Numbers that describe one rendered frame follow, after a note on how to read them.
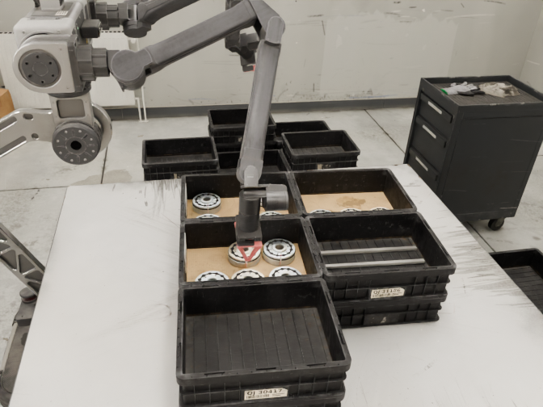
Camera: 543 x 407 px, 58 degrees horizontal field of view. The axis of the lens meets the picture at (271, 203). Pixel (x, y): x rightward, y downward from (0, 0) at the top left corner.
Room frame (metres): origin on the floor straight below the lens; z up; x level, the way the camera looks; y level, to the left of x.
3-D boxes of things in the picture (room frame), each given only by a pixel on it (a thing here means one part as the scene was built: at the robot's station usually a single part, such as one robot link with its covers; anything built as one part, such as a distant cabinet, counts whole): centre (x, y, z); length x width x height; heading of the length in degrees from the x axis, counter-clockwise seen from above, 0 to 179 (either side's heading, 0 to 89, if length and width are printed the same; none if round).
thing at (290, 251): (1.25, -0.03, 0.86); 0.10 x 0.10 x 0.01
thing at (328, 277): (1.22, -0.33, 0.92); 0.40 x 0.30 x 0.02; 99
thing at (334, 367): (0.86, 0.02, 0.92); 0.40 x 0.30 x 0.02; 99
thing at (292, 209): (1.46, 0.11, 0.87); 0.40 x 0.30 x 0.11; 99
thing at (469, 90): (2.82, -1.07, 0.88); 0.25 x 0.19 x 0.03; 103
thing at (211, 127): (2.90, 0.22, 0.37); 0.40 x 0.30 x 0.45; 103
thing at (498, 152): (2.77, -1.20, 0.45); 0.60 x 0.45 x 0.90; 103
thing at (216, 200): (1.51, 0.24, 0.86); 0.10 x 0.10 x 0.01
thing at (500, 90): (2.84, -1.30, 0.88); 0.29 x 0.22 x 0.03; 103
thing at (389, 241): (1.22, -0.33, 0.87); 0.40 x 0.30 x 0.11; 99
